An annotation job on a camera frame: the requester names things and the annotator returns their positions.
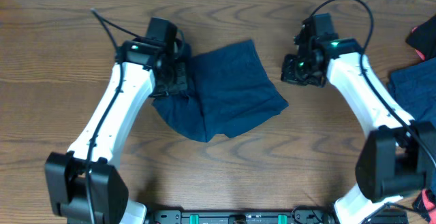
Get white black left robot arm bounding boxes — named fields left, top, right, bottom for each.
left=44, top=39, right=190, bottom=224

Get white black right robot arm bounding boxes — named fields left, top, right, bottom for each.
left=281, top=35, right=435, bottom=223

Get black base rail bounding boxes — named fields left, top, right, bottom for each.
left=144, top=205, right=409, bottom=224

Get pile of dark clothes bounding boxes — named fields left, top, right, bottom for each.
left=388, top=59, right=435, bottom=193

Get red black garment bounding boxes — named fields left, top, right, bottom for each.
left=405, top=16, right=435, bottom=61

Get navy blue shorts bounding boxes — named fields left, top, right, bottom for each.
left=152, top=40, right=288, bottom=142

